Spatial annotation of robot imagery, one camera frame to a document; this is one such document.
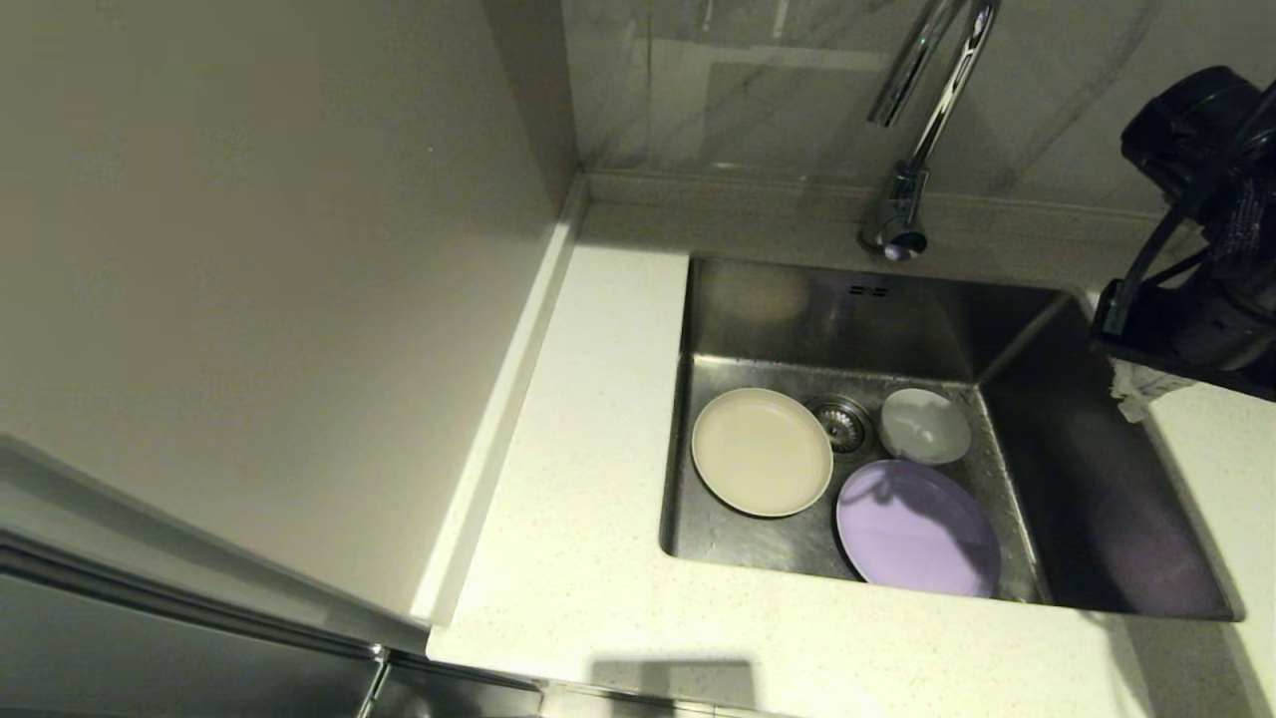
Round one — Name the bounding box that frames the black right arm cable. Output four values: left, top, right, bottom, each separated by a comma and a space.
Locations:
1102, 95, 1276, 335

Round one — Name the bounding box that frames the metal sink drain strainer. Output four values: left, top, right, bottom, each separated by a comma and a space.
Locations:
807, 396, 876, 460

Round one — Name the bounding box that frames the beige round plate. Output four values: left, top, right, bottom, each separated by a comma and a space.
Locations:
691, 387, 835, 520

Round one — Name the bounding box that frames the tall beige cabinet side panel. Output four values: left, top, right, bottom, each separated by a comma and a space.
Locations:
0, 0, 584, 629

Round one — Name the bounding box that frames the grey glossy cabinet door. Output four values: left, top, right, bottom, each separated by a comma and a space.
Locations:
0, 414, 544, 718

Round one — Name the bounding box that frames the stainless steel sink basin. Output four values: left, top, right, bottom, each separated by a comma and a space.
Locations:
658, 251, 1245, 624

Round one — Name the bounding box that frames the chrome gooseneck faucet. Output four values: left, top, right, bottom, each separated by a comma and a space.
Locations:
857, 0, 1001, 264

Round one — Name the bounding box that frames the purple round plate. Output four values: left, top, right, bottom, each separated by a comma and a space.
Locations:
835, 458, 1003, 600

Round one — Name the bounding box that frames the white bowl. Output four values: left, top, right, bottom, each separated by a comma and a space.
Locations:
877, 387, 973, 467

